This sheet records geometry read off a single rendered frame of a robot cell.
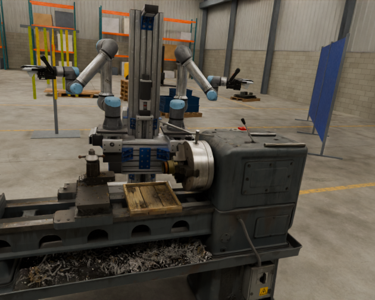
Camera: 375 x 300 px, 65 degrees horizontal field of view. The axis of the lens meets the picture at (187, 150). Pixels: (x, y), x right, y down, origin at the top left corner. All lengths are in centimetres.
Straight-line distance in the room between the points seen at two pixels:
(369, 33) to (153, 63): 1201
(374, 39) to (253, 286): 1228
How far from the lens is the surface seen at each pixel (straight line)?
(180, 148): 184
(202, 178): 173
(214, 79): 240
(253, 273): 215
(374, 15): 1397
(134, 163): 237
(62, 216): 167
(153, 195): 188
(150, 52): 242
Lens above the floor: 173
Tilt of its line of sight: 18 degrees down
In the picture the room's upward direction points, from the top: 5 degrees clockwise
